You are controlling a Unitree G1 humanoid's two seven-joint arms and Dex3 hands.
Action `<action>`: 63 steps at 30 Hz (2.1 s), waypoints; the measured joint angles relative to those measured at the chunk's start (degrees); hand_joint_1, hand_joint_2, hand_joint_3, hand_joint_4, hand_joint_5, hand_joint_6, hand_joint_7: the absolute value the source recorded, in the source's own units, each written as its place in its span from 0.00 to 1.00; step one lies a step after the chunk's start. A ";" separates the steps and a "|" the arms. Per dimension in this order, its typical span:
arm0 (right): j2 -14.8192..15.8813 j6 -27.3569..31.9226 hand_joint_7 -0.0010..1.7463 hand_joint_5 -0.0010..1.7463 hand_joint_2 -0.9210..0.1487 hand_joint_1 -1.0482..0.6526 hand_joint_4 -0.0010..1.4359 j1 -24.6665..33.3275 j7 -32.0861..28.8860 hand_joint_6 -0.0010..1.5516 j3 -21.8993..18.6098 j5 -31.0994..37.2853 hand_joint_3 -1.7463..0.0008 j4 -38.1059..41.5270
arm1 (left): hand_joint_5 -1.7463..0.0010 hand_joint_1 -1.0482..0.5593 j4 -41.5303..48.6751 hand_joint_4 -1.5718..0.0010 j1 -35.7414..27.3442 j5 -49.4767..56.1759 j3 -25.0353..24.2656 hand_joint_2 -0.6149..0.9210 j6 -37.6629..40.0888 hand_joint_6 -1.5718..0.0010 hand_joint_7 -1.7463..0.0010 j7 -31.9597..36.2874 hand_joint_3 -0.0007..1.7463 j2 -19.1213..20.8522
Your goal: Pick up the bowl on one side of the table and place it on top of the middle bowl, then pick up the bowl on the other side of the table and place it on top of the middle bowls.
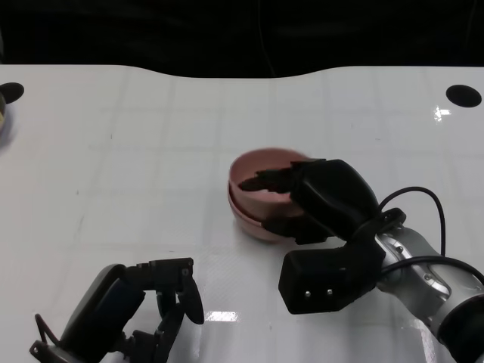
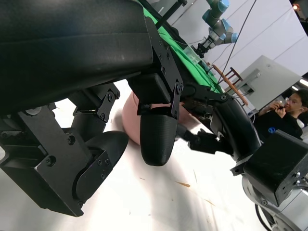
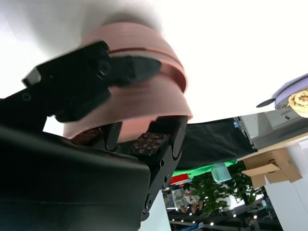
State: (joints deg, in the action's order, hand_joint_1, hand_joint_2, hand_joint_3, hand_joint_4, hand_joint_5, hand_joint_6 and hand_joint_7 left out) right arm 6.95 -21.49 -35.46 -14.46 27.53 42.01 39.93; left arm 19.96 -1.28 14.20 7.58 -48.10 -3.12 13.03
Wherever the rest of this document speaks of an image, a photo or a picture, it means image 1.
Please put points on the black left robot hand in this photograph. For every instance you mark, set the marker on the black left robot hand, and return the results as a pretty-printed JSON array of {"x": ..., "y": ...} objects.
[{"x": 106, "y": 306}]

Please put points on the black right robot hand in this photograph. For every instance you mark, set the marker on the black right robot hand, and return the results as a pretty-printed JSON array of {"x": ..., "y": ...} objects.
[{"x": 332, "y": 193}]

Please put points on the pink plastic bowl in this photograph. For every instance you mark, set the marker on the pink plastic bowl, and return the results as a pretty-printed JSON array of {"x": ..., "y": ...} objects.
[
  {"x": 264, "y": 160},
  {"x": 253, "y": 230},
  {"x": 235, "y": 207}
]

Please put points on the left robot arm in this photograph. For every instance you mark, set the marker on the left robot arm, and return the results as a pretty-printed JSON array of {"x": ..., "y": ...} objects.
[{"x": 53, "y": 353}]

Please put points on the metal bowl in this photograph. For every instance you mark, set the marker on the metal bowl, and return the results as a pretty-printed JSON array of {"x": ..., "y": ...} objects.
[{"x": 2, "y": 113}]

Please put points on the black round table grommet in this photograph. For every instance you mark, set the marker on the black round table grommet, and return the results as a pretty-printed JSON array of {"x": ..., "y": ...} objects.
[
  {"x": 463, "y": 96},
  {"x": 10, "y": 91}
]

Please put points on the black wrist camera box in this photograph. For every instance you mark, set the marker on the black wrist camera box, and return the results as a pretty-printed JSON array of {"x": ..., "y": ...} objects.
[{"x": 317, "y": 272}]

